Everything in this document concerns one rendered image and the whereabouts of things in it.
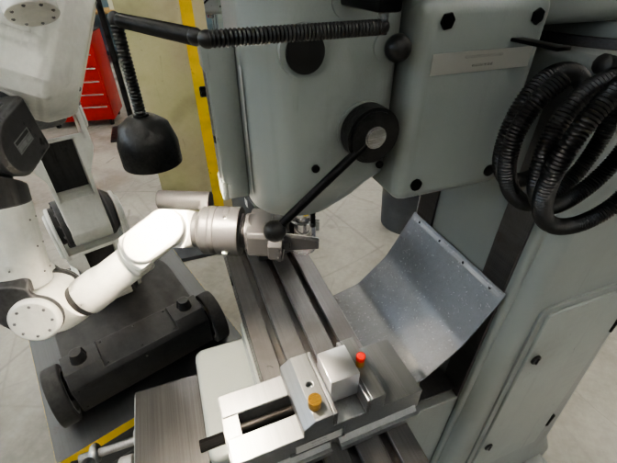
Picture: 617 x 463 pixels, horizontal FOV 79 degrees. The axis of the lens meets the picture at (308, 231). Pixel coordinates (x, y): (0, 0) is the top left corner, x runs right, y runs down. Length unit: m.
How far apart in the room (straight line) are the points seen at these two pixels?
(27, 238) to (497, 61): 0.74
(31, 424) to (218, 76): 1.90
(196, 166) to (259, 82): 2.02
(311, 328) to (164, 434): 0.42
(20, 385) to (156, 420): 1.36
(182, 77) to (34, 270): 1.68
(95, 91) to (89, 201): 4.02
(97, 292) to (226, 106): 0.41
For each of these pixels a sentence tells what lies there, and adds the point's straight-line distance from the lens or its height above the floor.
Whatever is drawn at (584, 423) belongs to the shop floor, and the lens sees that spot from 2.18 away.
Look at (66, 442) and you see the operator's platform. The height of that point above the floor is 0.40.
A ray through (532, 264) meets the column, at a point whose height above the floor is 1.18.
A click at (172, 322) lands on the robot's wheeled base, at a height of 0.59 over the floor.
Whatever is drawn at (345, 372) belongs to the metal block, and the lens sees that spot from 0.66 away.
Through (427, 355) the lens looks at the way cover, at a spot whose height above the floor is 0.92.
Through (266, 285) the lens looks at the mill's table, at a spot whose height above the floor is 0.94.
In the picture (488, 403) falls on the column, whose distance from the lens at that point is 1.11.
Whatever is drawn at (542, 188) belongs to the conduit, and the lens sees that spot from 0.47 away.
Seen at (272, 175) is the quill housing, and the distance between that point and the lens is 0.49.
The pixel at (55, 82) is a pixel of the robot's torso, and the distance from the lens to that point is 0.75.
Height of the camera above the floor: 1.63
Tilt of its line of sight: 36 degrees down
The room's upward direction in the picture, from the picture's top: straight up
